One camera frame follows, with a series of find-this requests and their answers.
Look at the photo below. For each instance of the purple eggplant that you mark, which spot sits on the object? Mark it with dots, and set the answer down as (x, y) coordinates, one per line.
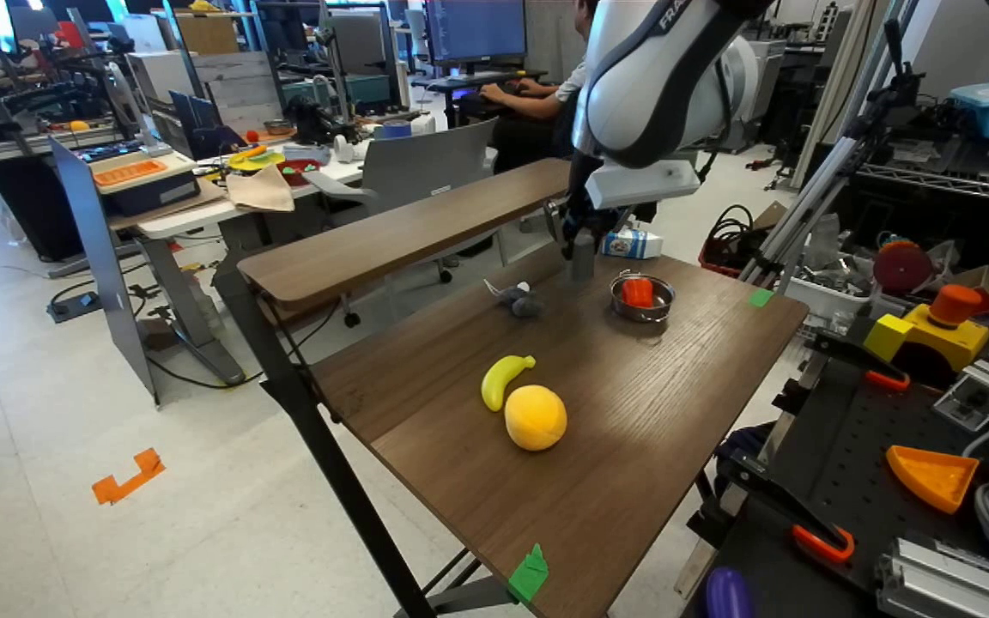
(727, 595)

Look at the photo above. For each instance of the red black bag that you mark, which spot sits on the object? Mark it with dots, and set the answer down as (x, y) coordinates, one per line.
(728, 243)

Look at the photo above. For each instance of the red tomato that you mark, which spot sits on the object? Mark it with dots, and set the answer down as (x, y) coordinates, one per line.
(638, 293)

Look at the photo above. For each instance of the grey office chair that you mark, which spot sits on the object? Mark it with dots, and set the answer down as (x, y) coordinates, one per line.
(428, 161)

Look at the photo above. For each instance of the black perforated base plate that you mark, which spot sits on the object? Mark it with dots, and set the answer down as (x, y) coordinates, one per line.
(859, 482)

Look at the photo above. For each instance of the yellow lemon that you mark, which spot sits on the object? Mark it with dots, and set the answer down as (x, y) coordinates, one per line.
(532, 417)

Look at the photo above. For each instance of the red disc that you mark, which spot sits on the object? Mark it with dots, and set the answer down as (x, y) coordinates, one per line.
(901, 266)

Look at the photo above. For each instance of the yellow block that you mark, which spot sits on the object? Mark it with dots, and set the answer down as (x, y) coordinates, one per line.
(892, 333)

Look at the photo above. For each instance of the computer monitor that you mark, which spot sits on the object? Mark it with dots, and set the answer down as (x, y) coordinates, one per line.
(476, 30)

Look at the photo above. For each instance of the black orange clamp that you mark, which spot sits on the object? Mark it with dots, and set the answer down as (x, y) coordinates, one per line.
(859, 364)
(798, 521)

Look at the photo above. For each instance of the orange floor marker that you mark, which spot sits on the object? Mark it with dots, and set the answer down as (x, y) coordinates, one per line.
(129, 476)

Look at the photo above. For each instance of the wooden shelf bench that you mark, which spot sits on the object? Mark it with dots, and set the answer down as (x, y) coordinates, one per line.
(402, 235)

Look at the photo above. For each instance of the seated person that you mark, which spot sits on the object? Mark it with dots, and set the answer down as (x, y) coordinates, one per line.
(532, 105)

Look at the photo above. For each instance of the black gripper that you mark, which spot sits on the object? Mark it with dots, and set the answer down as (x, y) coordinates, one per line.
(599, 221)

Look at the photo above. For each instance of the orange wedge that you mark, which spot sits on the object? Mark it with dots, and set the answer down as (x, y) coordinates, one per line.
(932, 476)

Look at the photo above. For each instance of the small green tape piece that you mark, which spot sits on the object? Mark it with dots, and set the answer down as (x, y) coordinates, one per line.
(529, 576)

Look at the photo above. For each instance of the yellow banana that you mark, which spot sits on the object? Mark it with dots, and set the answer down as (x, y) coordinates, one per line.
(506, 378)

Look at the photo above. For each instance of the long aluminium rail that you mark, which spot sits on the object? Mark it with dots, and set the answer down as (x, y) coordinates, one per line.
(951, 579)

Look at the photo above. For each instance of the yellow emergency stop box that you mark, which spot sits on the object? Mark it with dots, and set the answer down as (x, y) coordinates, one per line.
(943, 326)

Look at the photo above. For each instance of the black tripod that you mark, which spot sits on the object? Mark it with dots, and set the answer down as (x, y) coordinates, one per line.
(833, 182)

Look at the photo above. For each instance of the black table frame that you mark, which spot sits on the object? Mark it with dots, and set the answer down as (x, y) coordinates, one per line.
(335, 458)

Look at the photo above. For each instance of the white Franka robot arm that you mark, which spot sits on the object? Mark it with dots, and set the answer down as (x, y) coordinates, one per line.
(655, 81)

